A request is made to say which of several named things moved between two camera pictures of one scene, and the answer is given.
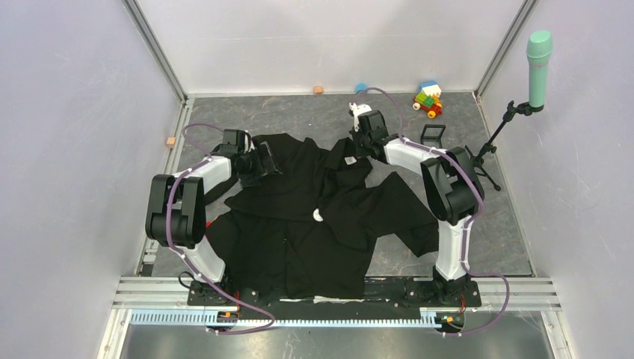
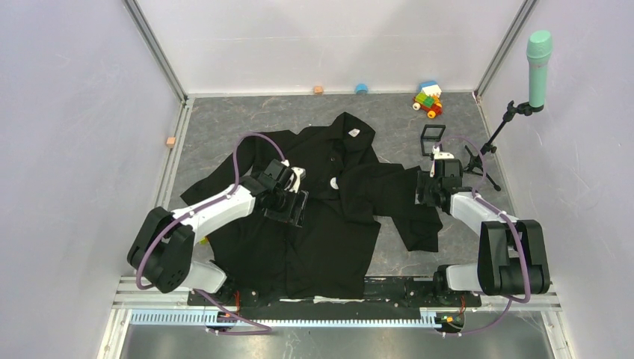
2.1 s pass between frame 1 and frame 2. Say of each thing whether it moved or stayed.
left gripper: moved
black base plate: stayed
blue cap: stayed
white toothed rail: stayed
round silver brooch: moved
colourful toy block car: stayed
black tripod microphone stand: stayed
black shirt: moved
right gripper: moved
